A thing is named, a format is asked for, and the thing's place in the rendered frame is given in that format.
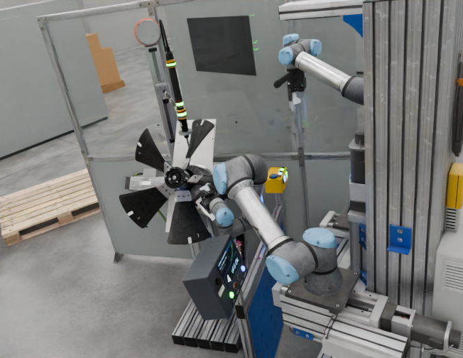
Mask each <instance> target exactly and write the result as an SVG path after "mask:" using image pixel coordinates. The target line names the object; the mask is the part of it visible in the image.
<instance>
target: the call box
mask: <svg viewBox="0 0 463 358"><path fill-rule="evenodd" d="M280 169H281V167H270V169H269V171H268V178H267V181H266V182H265V189H266V193H283V191H284V189H285V186H286V183H287V182H288V176H287V178H286V180H285V183H284V185H283V177H284V175H285V172H286V171H287V168H286V167H284V169H283V172H282V174H281V178H278V173H279V171H280ZM274 173H275V174H277V177H276V178H271V177H270V175H271V174H274Z"/></svg>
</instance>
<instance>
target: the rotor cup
mask: <svg viewBox="0 0 463 358"><path fill-rule="evenodd" d="M174 175H175V176H176V179H173V176H174ZM193 175H194V173H193V172H192V171H191V170H188V169H187V170H184V169H182V168H180V167H172V168H170V169H168V170H167V172H166V174H165V184H166V185H167V186H168V187H169V188H172V189H174V190H175V191H179V189H180V190H189V191H190V192H192V191H193V190H194V189H195V186H196V185H188V180H189V179H190V178H191V177H192V176H193ZM185 177H186V178H188V179H185ZM177 188H179V189H177Z"/></svg>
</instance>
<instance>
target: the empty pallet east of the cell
mask: <svg viewBox="0 0 463 358"><path fill-rule="evenodd" d="M96 202H98V200H97V196H96V194H95V191H94V188H93V186H92V182H91V180H90V177H89V173H88V171H87V169H84V170H80V171H77V172H75V173H71V174H69V175H65V176H63V177H60V178H56V179H54V180H50V181H48V182H45V183H41V184H39V185H35V186H33V187H30V188H26V189H24V190H20V191H18V192H14V193H11V194H9V195H5V196H3V197H0V223H1V234H2V237H3V238H4V241H5V242H6V245H7V246H11V245H14V244H17V243H19V242H22V241H25V240H27V239H30V238H33V237H36V236H38V235H40V234H44V233H46V232H49V231H50V230H52V229H56V228H58V227H61V226H64V225H66V224H69V223H72V222H76V221H78V220H80V219H84V218H85V217H89V216H91V215H95V214H97V213H99V212H101V209H100V207H98V208H95V209H93V210H90V211H88V212H84V213H82V214H80V215H76V216H72V213H71V211H74V210H78V209H80V208H83V207H86V206H88V205H91V204H94V203H96ZM56 217H57V218H58V222H57V223H55V224H52V225H50V226H47V227H44V228H42V229H39V230H36V231H34V232H31V233H28V234H25V235H20V232H19V231H21V230H22V229H26V228H28V227H32V226H33V225H36V224H40V223H41V222H45V221H48V220H49V219H53V218H56Z"/></svg>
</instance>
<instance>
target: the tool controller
mask: <svg viewBox="0 0 463 358"><path fill-rule="evenodd" d="M241 265H243V266H244V267H245V270H244V272H242V271H241ZM227 270H229V272H230V274H231V277H232V278H233V281H232V283H231V285H230V288H229V287H228V285H227V283H226V281H225V280H224V276H225V274H226V272H227ZM238 273H240V275H241V280H240V281H239V280H238V279H237V274H238ZM247 274H248V269H247V267H246V265H245V263H244V261H243V259H242V257H241V254H240V253H239V250H238V249H237V247H236V244H235V243H234V240H233V239H232V236H231V235H230V234H226V235H222V236H218V237H211V238H208V239H207V240H206V241H205V243H204V245H203V246H202V248H201V249H200V252H199V253H198V255H197V256H196V258H195V260H194V261H193V263H192V265H191V267H190V268H189V270H188V272H187V273H186V275H185V277H184V279H183V284H184V286H185V287H186V289H187V291H188V293H189V294H190V297H191V299H192V300H193V302H194V304H195V306H196V307H197V309H198V311H199V313H200V315H201V316H202V319H203V320H218V319H226V318H229V317H230V315H231V313H232V310H233V308H234V305H235V303H236V300H237V298H238V296H239V293H240V291H241V288H242V286H243V284H244V281H245V279H246V276H247ZM234 282H236V283H237V285H238V286H237V289H234V287H233V283H234ZM230 291H232V293H233V294H234V297H233V298H232V299H231V298H230V297H229V292H230Z"/></svg>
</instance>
